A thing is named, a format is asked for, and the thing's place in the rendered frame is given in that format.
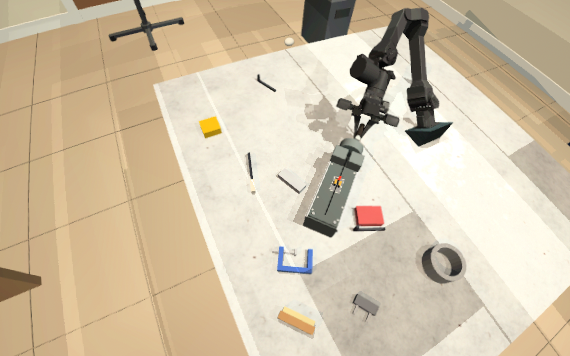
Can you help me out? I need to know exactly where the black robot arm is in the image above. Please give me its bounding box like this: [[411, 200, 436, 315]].
[[350, 8, 440, 129]]

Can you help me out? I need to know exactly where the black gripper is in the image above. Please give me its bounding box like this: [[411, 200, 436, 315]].
[[336, 86, 400, 139]]

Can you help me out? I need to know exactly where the red rectangular block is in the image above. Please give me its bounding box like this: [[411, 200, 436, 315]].
[[354, 206, 384, 226]]

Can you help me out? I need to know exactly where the blue c-clamp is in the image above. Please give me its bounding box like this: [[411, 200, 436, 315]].
[[272, 247, 313, 275]]

